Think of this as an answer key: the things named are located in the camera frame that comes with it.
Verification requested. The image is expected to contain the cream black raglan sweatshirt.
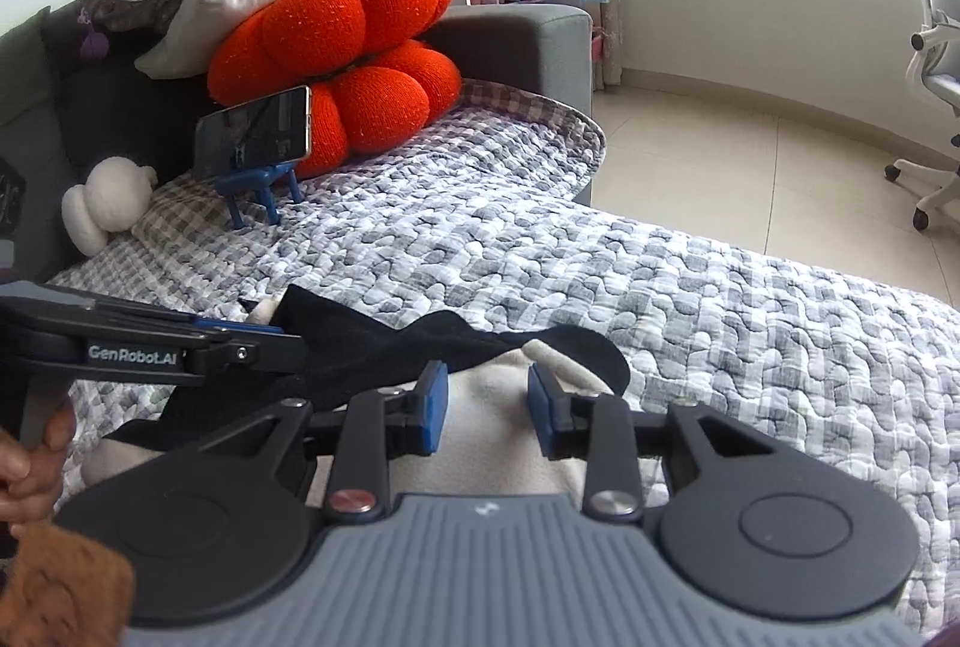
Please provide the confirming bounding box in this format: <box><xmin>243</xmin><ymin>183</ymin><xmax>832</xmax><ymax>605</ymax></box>
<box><xmin>82</xmin><ymin>285</ymin><xmax>630</xmax><ymax>496</ymax></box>

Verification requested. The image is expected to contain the person's left hand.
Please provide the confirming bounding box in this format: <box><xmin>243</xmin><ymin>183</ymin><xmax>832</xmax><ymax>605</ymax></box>
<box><xmin>0</xmin><ymin>399</ymin><xmax>76</xmax><ymax>538</ymax></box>

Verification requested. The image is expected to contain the blue stool phone stand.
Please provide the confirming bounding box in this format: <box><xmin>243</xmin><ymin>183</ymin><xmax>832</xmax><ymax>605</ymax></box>
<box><xmin>213</xmin><ymin>161</ymin><xmax>304</xmax><ymax>230</ymax></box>

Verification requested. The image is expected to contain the white fluffy plush toy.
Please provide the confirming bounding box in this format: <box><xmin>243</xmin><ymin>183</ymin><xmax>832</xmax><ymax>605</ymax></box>
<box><xmin>60</xmin><ymin>157</ymin><xmax>158</xmax><ymax>257</ymax></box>

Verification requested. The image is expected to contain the grey checked quilted bedcover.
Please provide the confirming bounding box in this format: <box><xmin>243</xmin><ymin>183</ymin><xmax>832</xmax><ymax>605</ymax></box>
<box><xmin>59</xmin><ymin>82</ymin><xmax>958</xmax><ymax>634</ymax></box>

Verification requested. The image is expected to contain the smartphone playing video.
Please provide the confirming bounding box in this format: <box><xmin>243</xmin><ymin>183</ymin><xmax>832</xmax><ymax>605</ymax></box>
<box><xmin>192</xmin><ymin>85</ymin><xmax>313</xmax><ymax>181</ymax></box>

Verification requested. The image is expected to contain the brown furry patch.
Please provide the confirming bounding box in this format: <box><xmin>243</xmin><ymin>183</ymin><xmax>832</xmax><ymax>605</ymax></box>
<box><xmin>2</xmin><ymin>522</ymin><xmax>137</xmax><ymax>647</ymax></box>

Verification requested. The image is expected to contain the red flower plush cushion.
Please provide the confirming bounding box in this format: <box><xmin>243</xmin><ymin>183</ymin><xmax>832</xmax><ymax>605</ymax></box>
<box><xmin>206</xmin><ymin>0</ymin><xmax>462</xmax><ymax>177</ymax></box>

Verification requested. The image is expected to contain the white grey office chair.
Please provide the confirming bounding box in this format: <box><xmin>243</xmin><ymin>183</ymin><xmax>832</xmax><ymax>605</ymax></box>
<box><xmin>884</xmin><ymin>0</ymin><xmax>958</xmax><ymax>233</ymax></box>

